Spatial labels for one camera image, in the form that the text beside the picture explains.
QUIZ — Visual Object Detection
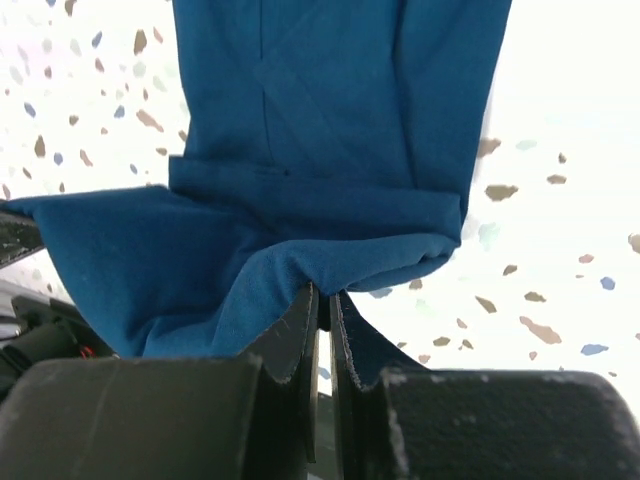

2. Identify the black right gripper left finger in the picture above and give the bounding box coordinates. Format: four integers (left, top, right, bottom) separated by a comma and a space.
1, 286, 319, 479

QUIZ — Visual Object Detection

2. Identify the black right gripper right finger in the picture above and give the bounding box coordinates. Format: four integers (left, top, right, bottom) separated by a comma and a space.
328, 293, 639, 479

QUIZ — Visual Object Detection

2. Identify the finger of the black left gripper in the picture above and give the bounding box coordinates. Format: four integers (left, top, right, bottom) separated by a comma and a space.
0, 199, 44, 268

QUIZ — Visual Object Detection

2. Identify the navy blue printed t-shirt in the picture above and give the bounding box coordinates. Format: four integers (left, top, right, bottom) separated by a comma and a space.
7, 0, 511, 358

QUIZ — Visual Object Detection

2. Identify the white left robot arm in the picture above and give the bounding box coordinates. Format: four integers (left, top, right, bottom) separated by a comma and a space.
1, 210, 117, 398

